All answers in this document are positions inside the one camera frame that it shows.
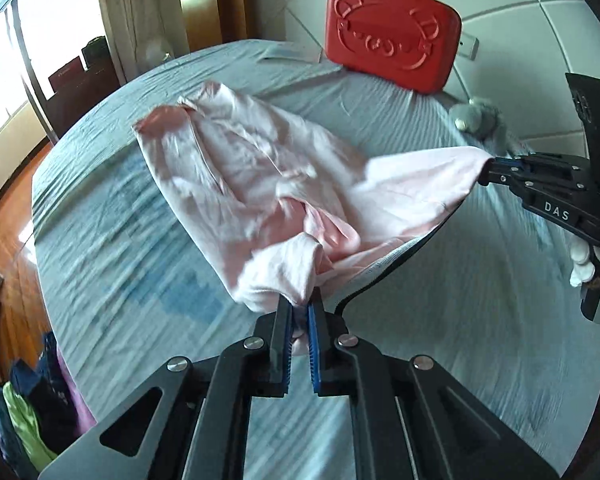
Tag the grey plush toy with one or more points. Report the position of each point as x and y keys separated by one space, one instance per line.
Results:
x=480 y=120

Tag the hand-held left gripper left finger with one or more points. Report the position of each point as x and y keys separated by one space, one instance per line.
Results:
x=286 y=355

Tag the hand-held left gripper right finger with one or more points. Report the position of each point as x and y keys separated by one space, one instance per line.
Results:
x=314 y=355

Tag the pink shirt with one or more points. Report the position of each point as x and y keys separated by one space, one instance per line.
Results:
x=260 y=160

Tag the red hard-shell suitcase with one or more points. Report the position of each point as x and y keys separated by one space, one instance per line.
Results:
x=390 y=35

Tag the blue striped bed sheet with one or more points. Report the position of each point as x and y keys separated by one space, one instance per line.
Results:
x=130 y=260

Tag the white padded headboard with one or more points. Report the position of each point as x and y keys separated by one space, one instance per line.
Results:
x=520 y=50

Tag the person's right hand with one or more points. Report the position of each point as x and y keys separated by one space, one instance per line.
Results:
x=582 y=265

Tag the beige curtain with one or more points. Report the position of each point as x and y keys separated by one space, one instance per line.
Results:
x=140 y=15

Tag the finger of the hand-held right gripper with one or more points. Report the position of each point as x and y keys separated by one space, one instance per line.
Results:
x=505 y=179
x=510 y=162

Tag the white booklet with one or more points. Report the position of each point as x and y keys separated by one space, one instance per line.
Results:
x=295 y=55

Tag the dark blue cloth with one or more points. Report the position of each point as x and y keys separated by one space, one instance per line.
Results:
x=45 y=380

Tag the wooden headboard post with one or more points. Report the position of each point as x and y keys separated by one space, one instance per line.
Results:
x=220 y=5

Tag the white plastic bag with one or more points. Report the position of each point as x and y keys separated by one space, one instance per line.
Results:
x=160 y=50

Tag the green cloth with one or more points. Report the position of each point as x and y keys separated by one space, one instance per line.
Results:
x=25 y=425

